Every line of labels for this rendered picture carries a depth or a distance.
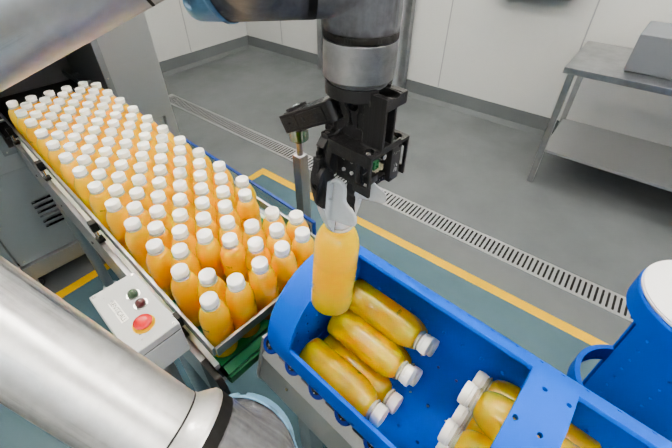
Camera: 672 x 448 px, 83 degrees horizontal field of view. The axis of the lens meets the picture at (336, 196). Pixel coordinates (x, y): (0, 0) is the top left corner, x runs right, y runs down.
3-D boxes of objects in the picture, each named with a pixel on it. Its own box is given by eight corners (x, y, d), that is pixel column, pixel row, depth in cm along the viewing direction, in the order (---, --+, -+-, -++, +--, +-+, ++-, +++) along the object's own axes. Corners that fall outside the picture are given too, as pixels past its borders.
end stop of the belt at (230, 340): (219, 356, 88) (216, 349, 86) (217, 354, 88) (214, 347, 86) (336, 259, 111) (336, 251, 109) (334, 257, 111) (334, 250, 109)
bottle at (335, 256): (355, 291, 67) (368, 211, 56) (345, 323, 61) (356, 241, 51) (318, 280, 68) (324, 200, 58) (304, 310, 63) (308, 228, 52)
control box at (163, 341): (147, 382, 78) (130, 356, 72) (106, 324, 88) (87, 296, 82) (191, 348, 84) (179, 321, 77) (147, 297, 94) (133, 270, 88)
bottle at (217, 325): (221, 329, 99) (206, 285, 88) (244, 338, 97) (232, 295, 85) (204, 352, 94) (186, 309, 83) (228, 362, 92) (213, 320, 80)
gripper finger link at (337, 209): (344, 256, 48) (355, 194, 44) (311, 234, 51) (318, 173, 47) (359, 246, 50) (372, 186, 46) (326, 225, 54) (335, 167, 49)
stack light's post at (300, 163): (312, 341, 193) (299, 159, 124) (307, 336, 195) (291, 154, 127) (318, 336, 196) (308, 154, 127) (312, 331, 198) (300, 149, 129)
